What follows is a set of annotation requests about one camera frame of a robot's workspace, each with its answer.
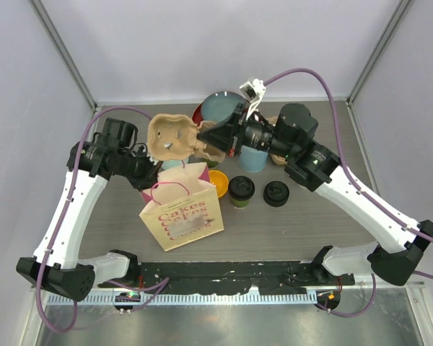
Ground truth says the red round plate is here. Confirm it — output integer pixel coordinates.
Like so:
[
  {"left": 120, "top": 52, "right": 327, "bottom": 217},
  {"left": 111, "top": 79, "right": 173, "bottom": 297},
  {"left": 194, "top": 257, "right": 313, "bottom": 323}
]
[{"left": 192, "top": 104, "right": 203, "bottom": 125}]

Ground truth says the remaining black lid stack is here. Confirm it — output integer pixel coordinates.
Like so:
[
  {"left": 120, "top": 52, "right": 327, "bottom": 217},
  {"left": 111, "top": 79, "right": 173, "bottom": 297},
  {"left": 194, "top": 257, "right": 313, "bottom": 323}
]
[{"left": 263, "top": 181, "right": 289, "bottom": 208}]

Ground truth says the stack of green paper cups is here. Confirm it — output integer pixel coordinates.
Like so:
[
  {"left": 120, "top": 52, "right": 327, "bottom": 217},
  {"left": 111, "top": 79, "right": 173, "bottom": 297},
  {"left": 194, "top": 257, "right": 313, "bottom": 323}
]
[{"left": 205, "top": 159, "right": 219, "bottom": 169}]

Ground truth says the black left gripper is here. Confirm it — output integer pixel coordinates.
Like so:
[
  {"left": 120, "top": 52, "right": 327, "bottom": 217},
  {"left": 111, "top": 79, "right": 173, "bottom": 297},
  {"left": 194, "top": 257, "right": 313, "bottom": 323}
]
[{"left": 113, "top": 145, "right": 164, "bottom": 192}]

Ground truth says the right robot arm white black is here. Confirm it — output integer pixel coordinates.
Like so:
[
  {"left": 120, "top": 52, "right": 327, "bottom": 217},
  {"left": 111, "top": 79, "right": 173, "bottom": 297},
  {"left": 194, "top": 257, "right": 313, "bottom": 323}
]
[{"left": 197, "top": 103, "right": 433, "bottom": 286}]

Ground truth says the brown cardboard cup carrier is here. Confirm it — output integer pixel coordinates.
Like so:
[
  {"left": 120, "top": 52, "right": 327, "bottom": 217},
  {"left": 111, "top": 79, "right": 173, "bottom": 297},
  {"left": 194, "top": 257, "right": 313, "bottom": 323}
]
[{"left": 146, "top": 114, "right": 226, "bottom": 163}]

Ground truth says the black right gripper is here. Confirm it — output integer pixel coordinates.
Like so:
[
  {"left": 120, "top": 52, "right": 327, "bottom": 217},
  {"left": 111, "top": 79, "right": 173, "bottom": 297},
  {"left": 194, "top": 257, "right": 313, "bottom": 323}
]
[{"left": 198, "top": 103, "right": 296, "bottom": 160}]

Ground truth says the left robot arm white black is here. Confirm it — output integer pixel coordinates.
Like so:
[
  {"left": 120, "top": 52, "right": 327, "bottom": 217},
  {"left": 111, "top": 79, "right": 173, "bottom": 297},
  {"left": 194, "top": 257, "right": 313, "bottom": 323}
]
[{"left": 16, "top": 118, "right": 159, "bottom": 302}]

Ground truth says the blue grey plate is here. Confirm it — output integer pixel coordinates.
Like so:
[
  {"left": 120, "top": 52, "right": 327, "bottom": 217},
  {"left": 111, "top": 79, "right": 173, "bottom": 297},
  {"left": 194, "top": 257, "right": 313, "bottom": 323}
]
[{"left": 201, "top": 91, "right": 247, "bottom": 123}]

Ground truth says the orange bowl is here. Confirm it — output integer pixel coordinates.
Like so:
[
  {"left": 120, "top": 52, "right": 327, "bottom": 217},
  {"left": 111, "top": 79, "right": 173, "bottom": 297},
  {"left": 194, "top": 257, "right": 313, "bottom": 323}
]
[{"left": 209, "top": 169, "right": 229, "bottom": 199}]

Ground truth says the green paper cup taken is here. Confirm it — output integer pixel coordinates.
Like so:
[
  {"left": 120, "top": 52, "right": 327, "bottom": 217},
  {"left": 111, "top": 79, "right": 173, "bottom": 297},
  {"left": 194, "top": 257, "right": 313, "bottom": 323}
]
[{"left": 227, "top": 175, "right": 256, "bottom": 209}]

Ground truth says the light teal patterned bowl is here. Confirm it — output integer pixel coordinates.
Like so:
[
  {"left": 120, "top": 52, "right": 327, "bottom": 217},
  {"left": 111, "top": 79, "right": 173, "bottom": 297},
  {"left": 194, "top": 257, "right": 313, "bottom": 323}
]
[{"left": 161, "top": 158, "right": 188, "bottom": 170}]

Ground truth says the pink paper gift bag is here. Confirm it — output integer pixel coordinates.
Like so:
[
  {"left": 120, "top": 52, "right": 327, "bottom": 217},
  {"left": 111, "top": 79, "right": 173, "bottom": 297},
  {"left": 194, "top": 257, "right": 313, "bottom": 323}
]
[{"left": 139, "top": 162, "right": 224, "bottom": 252}]

